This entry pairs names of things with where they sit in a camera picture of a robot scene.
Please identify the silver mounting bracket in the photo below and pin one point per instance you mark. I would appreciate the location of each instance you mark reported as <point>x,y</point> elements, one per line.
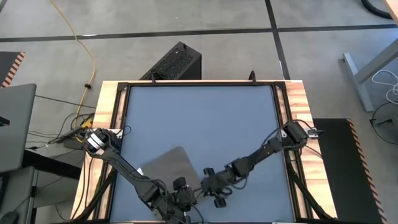
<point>314,132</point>

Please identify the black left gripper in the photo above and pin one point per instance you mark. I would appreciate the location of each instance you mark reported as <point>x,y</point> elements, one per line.
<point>186,199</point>

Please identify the black aluminium table frame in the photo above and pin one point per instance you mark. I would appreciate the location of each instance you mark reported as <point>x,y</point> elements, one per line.
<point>202,83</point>

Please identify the grey laptop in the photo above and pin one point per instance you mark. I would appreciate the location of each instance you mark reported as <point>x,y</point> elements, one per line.
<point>15,130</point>

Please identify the wooden desk with pale legs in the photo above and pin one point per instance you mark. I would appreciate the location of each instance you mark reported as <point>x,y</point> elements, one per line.
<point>359,84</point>

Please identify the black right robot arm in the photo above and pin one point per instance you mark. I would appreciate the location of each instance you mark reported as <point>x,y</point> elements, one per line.
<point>264,152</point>

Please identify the black mat with hazard stripes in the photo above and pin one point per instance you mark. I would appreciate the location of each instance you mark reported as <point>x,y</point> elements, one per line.
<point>7,67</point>
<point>335,171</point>

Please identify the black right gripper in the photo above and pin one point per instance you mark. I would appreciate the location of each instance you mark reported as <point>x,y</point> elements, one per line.
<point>217,183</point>

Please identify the black computer tower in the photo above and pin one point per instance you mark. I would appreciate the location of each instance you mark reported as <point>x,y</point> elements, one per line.
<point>174,62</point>

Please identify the beige woven towel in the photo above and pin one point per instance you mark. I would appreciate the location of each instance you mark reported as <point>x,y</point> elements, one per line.
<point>168,165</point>

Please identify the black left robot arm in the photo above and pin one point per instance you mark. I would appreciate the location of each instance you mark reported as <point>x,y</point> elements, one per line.
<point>124,165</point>

